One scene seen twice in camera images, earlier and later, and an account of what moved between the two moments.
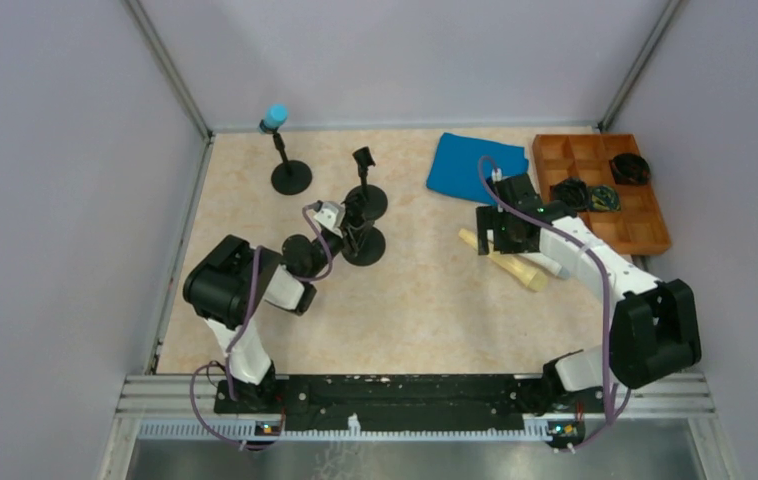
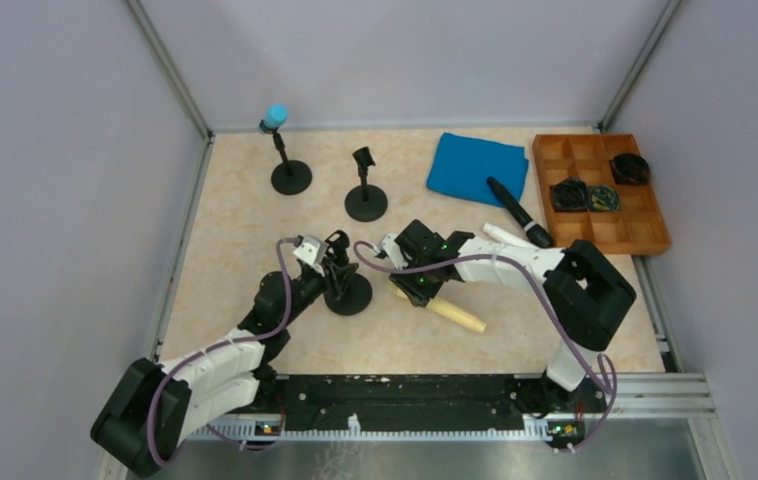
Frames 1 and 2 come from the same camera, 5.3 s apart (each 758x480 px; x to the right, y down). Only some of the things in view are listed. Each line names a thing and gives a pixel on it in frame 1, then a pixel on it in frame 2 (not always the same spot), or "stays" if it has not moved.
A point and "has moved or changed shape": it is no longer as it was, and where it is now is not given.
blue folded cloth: (455, 166) stays
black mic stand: (365, 203) stays
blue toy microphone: (275, 115) stays
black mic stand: (365, 241) -> (346, 292)
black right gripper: (485, 229) -> (415, 266)
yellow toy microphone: (510, 264) has moved or changed shape
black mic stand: (290, 177) stays
